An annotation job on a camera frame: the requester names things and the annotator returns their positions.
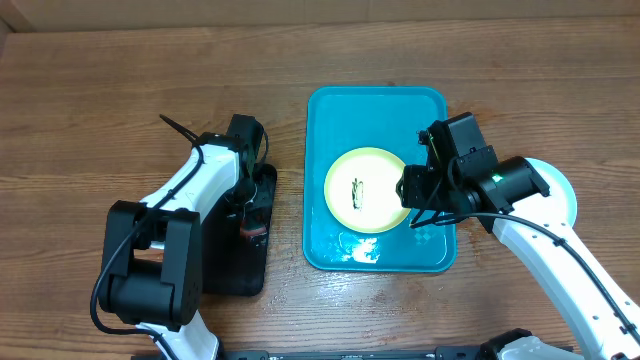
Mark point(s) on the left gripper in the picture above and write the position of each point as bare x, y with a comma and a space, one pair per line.
241, 213

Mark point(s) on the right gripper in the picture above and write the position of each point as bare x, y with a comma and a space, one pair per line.
415, 197

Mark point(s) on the red green sponge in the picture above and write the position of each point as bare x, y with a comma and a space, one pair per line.
248, 231

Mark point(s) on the yellow-rim plate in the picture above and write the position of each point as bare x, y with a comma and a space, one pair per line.
360, 190

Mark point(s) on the blue-rim white plate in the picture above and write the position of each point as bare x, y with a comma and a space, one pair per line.
560, 188

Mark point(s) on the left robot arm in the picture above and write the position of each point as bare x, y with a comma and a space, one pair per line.
151, 278

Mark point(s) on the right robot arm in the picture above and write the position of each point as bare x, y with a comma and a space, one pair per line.
530, 207

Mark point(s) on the teal plastic tray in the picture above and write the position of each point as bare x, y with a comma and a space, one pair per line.
343, 118

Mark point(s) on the black plastic tray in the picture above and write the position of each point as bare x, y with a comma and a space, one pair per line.
231, 264

